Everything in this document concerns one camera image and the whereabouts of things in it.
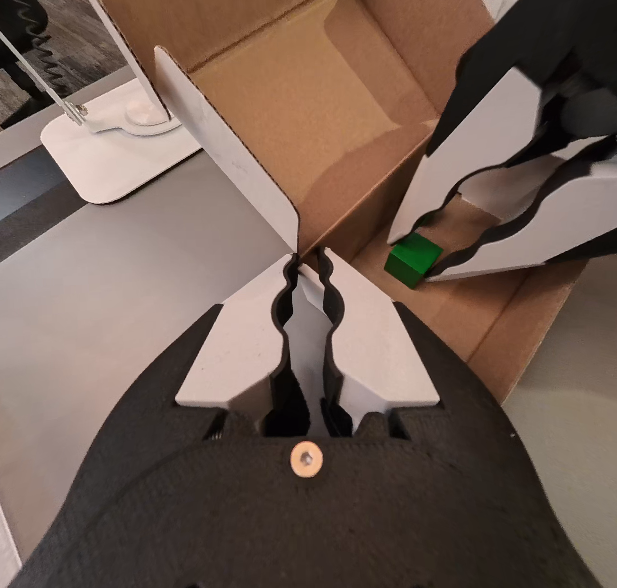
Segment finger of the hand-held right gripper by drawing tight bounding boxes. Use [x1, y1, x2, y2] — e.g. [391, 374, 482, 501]
[387, 67, 541, 248]
[425, 134, 617, 283]

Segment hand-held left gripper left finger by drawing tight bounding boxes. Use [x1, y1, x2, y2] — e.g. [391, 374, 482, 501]
[176, 254, 299, 437]

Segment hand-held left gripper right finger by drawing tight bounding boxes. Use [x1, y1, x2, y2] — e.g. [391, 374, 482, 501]
[316, 247, 441, 437]

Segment green cube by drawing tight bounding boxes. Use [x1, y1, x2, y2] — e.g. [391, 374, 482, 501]
[384, 233, 444, 290]

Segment white cardboard box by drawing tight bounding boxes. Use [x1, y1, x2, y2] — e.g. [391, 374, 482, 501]
[77, 0, 586, 403]

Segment black coiled cable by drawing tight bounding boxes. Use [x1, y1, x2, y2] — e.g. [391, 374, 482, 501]
[22, 12, 66, 95]

